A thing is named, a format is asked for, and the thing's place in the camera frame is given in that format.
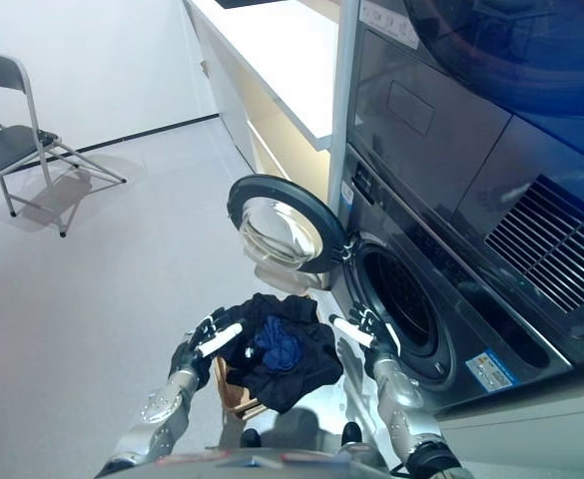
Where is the black cloth garment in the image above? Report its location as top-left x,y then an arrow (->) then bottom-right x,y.
218,292 -> 345,414

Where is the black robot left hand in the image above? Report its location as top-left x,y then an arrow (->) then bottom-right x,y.
170,306 -> 247,376

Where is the silver robot right leg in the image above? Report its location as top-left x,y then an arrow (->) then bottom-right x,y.
333,338 -> 372,448

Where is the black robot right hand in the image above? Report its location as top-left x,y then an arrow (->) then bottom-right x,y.
327,305 -> 404,363

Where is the grey washing machine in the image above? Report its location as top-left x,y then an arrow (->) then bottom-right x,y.
327,143 -> 578,416

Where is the white upright post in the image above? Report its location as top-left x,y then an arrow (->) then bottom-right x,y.
326,0 -> 363,212

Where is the silver robot leg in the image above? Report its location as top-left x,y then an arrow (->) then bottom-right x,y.
333,338 -> 372,448
219,406 -> 274,450

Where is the silver robot left leg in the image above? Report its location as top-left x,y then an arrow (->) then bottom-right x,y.
219,406 -> 274,450

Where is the grey tumble dryer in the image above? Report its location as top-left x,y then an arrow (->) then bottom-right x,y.
345,0 -> 584,356

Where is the grey robot torso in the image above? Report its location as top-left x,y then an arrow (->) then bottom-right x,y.
96,447 -> 408,479

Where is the blue white instruction sticker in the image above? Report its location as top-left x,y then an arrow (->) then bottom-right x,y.
464,350 -> 523,391

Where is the grey folding chair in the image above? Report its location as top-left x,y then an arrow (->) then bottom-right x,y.
0,54 -> 129,239

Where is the white counter cabinet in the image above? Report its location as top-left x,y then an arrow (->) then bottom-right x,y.
183,0 -> 347,202

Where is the blue cloth garment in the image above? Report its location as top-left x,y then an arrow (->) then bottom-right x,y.
250,314 -> 303,373

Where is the round washing machine door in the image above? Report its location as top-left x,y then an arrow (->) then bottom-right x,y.
225,174 -> 355,291

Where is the wicker laundry basket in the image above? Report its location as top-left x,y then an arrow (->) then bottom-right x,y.
213,293 -> 323,421

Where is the white paper label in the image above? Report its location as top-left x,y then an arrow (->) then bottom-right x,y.
359,0 -> 420,50

